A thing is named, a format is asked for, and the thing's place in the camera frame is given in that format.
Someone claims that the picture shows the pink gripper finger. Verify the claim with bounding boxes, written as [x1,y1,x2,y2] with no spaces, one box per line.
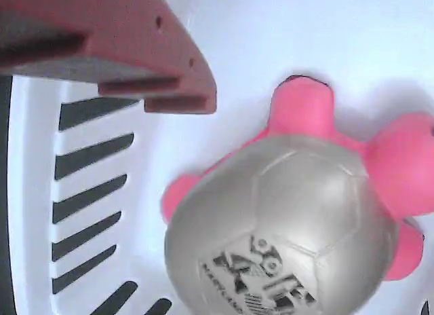
[0,0,218,114]

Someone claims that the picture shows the pink turtle toy silver shell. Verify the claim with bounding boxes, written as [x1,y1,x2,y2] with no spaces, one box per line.
[160,75,434,315]

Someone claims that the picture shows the white slotted plastic basket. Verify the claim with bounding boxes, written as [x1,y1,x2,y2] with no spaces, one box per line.
[5,0,434,315]

